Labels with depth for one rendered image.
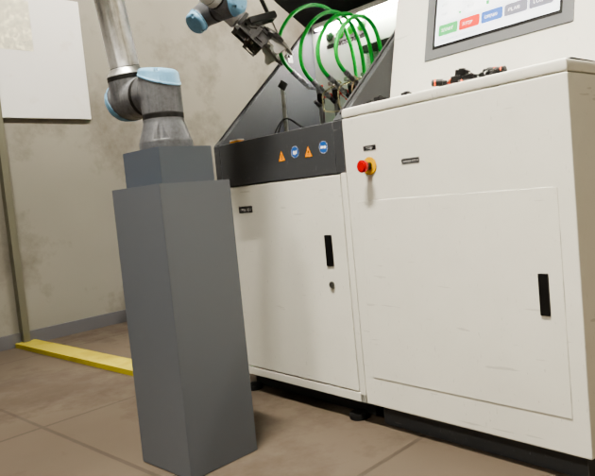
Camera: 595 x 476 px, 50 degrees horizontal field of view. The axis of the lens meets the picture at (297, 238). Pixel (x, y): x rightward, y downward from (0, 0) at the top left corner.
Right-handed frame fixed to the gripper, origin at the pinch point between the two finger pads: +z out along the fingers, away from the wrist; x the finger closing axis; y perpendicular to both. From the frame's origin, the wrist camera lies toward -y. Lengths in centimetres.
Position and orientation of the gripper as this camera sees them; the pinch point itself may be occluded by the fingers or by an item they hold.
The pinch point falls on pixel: (286, 57)
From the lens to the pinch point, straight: 231.1
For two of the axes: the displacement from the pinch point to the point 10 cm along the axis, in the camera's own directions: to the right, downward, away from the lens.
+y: -5.0, 7.5, -4.3
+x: 4.5, -2.0, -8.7
